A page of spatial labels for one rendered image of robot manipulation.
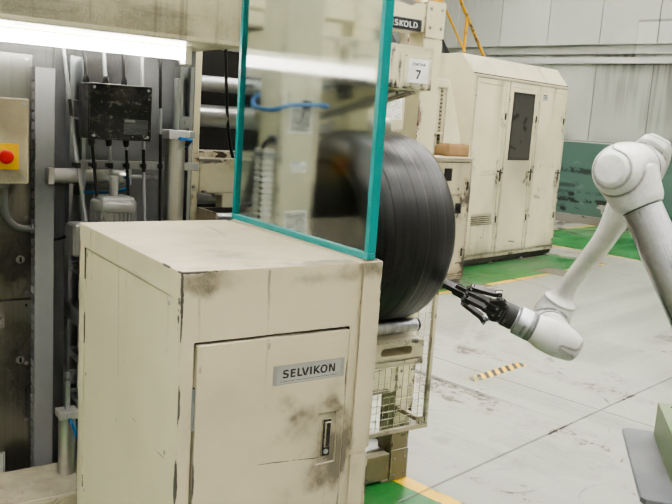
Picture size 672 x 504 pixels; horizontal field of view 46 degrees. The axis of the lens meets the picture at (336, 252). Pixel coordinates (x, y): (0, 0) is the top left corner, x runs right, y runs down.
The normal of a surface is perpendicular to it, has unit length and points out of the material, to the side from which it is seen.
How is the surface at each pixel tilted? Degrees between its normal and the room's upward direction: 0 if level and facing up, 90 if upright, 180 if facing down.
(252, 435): 90
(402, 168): 47
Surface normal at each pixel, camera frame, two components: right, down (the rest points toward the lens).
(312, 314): 0.55, 0.18
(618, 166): -0.65, -0.01
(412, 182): 0.50, -0.40
